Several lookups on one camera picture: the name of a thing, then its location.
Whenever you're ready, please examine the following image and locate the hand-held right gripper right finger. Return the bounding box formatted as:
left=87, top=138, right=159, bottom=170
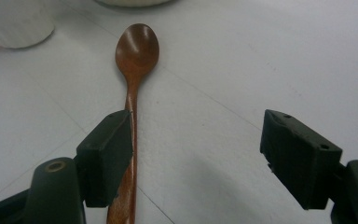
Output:
left=259, top=108, right=344, bottom=211

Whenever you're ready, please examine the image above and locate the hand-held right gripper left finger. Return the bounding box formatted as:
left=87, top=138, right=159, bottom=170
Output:
left=75, top=109, right=134, bottom=209

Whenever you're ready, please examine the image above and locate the brown wooden spoon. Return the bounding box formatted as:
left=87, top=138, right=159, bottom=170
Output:
left=105, top=22, right=160, bottom=224

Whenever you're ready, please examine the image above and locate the cream speckled bowl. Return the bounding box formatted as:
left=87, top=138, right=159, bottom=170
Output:
left=94, top=0, right=175, bottom=8

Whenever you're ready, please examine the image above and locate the white ribbed cup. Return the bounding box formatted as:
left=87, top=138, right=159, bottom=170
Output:
left=0, top=0, right=56, bottom=49

